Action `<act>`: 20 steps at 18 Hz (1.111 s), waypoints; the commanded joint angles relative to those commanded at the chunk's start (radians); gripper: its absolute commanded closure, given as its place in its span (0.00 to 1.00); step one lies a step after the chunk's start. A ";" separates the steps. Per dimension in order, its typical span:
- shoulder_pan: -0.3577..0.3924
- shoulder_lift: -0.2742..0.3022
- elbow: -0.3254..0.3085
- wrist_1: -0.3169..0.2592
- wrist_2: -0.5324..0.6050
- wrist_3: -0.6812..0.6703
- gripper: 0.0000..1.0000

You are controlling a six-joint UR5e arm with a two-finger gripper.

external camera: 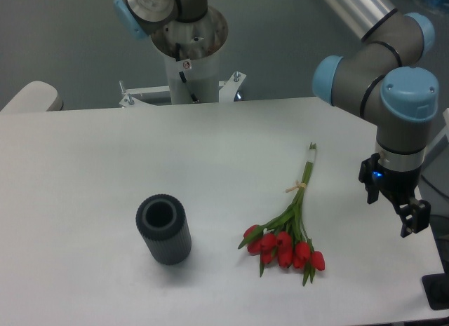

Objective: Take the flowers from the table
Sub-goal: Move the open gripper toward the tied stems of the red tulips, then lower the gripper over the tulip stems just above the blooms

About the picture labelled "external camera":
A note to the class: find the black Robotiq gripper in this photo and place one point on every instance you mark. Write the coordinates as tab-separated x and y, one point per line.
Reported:
399	189

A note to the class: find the red tulip bouquet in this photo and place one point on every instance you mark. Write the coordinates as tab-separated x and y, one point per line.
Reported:
284	239

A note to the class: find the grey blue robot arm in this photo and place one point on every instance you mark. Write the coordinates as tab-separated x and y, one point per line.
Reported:
381	84

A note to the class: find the black box at table edge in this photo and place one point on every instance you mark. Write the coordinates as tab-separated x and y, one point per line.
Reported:
436	290

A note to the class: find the dark grey ribbed vase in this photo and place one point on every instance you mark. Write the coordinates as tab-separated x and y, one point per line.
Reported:
162	223

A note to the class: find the beige chair armrest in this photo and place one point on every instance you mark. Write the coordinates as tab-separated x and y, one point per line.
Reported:
36	96

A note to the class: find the white frame at right edge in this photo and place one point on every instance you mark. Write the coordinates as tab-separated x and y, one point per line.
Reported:
438	144

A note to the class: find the white pedestal base bracket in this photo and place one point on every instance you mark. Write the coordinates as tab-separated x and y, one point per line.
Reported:
226	91

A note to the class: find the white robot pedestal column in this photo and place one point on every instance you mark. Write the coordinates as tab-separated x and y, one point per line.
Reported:
191	51

